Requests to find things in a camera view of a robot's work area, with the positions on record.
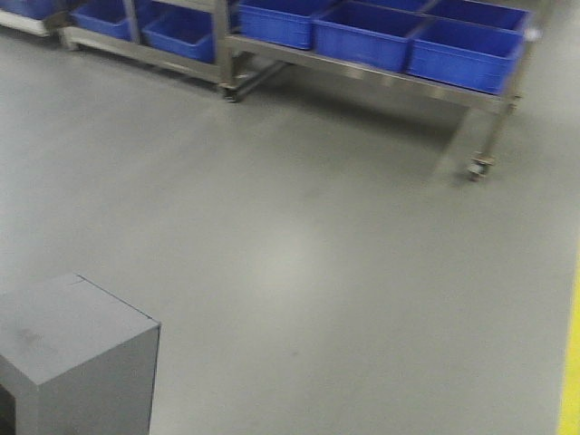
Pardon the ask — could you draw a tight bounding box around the gray square foam base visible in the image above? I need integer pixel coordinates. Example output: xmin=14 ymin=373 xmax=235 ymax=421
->
xmin=1 ymin=275 xmax=160 ymax=434

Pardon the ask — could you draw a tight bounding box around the blue bin cart left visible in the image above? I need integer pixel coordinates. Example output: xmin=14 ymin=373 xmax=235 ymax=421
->
xmin=238 ymin=0 xmax=336 ymax=51

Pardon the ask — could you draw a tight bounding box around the blue bin cart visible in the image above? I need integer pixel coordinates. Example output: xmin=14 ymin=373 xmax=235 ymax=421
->
xmin=238 ymin=0 xmax=336 ymax=51
xmin=314 ymin=1 xmax=427 ymax=73

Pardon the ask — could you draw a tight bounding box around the blue bin cart middle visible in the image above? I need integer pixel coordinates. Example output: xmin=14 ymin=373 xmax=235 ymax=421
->
xmin=314 ymin=1 xmax=427 ymax=73

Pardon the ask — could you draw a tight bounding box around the blue bin on cart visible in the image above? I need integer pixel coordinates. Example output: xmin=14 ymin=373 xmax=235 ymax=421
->
xmin=406 ymin=1 xmax=532 ymax=95

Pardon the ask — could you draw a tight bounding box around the steel rolling cart rack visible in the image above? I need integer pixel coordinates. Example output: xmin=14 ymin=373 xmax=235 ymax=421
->
xmin=59 ymin=1 xmax=535 ymax=179

